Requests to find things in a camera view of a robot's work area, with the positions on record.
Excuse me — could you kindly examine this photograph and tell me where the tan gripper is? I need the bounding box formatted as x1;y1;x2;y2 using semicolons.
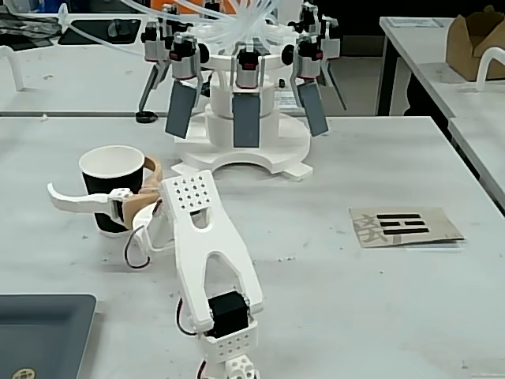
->
47;156;164;231

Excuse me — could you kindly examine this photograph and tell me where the black paper cup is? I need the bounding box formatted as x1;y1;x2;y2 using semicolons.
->
78;144;146;238

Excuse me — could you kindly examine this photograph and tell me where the grey paddle actuator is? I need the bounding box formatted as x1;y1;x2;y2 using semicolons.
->
290;33;331;138
163;32;202;140
230;45;265;150

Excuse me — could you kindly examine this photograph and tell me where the white workshop table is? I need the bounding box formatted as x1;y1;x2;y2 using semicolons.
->
447;116;505;201
378;16;505;119
0;11;216;118

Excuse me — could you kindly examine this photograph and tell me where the white round machine base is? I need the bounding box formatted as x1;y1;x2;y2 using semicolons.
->
170;51;315;182

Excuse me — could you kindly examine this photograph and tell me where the grey thin-leg actuator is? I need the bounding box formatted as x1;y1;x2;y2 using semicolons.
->
137;17;174;114
301;3;348;111

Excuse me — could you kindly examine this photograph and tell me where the black flat mat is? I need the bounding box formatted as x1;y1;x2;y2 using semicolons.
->
58;17;142;47

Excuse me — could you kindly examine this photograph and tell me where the white curved pipe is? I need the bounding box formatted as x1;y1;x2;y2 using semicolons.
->
0;45;25;92
475;46;505;92

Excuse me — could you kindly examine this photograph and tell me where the dark grey tray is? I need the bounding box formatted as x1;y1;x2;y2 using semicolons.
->
0;293;98;379

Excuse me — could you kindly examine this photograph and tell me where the white printed label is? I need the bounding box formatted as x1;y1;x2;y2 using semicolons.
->
274;90;301;111

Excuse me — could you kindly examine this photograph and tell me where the dark crumpled bag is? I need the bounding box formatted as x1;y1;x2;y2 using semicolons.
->
0;3;64;39

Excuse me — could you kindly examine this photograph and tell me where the clear plastic tubing bundle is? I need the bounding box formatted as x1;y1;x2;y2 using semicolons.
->
58;0;301;56

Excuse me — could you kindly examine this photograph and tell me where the printed cardboard card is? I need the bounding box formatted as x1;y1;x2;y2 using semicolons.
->
349;205;466;250

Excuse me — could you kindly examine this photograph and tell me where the white paper sheet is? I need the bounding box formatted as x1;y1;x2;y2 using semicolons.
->
388;17;447;29

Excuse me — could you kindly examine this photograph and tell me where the brown cardboard box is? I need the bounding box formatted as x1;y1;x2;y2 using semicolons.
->
445;4;505;83

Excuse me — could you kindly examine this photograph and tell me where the black gripper servo cable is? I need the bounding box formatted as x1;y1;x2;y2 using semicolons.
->
125;220;153;272

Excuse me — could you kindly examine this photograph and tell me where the black shoulder servo cable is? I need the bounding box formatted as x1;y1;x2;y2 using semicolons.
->
175;295;190;336

